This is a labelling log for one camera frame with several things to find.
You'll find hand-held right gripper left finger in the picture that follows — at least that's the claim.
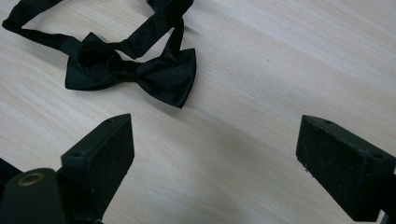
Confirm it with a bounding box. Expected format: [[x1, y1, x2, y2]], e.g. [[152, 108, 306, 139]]
[[55, 113, 135, 222]]

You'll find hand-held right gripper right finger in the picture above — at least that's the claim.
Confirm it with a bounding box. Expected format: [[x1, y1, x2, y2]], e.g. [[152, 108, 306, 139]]
[[295, 114, 396, 223]]

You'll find black bow tie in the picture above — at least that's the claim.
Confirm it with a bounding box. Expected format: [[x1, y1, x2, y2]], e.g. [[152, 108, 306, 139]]
[[1, 0, 197, 109]]

